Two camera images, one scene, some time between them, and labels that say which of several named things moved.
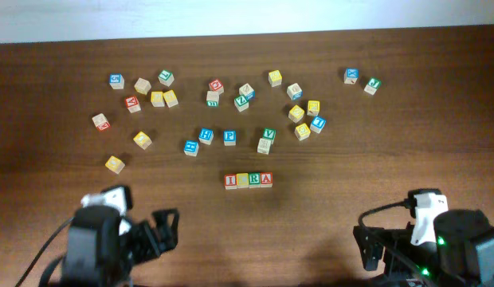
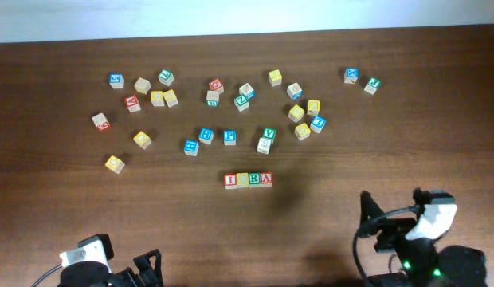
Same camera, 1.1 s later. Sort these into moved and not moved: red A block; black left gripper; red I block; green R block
Moved: black left gripper
Not moved: red A block; red I block; green R block
